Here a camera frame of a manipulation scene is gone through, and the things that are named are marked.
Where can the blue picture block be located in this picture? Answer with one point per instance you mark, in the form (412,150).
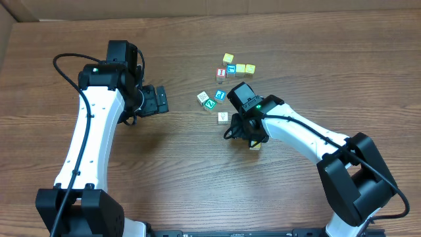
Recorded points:
(230,71)

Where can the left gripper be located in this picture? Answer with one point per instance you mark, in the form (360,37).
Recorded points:
(161,99)

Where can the yellow block far top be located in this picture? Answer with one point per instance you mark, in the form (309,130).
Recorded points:
(227,59)

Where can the blue letter P block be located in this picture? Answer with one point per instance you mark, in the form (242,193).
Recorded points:
(220,96)

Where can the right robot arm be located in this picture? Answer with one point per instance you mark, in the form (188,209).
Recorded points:
(355,178)

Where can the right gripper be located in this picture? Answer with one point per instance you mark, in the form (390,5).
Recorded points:
(237,123)

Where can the green letter Z block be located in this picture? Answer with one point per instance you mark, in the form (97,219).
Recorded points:
(209,105)

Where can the white letter W block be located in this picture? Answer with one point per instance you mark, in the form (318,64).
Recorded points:
(202,97)

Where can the white ice cream block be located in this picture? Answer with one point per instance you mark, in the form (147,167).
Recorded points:
(222,118)

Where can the yellow letter K block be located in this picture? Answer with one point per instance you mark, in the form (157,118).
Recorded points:
(255,145)

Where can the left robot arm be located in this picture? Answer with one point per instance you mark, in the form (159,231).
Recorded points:
(111,92)

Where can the yellow block right row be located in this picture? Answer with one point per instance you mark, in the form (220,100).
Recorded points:
(249,70)

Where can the red letter I block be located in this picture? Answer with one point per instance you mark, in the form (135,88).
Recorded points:
(220,74)

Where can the yellow block row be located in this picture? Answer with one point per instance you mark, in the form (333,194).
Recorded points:
(249,70)
(240,70)

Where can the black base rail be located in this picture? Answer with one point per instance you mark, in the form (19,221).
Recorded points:
(298,232)

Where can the yellow block middle row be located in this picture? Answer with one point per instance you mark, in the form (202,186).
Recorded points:
(240,70)

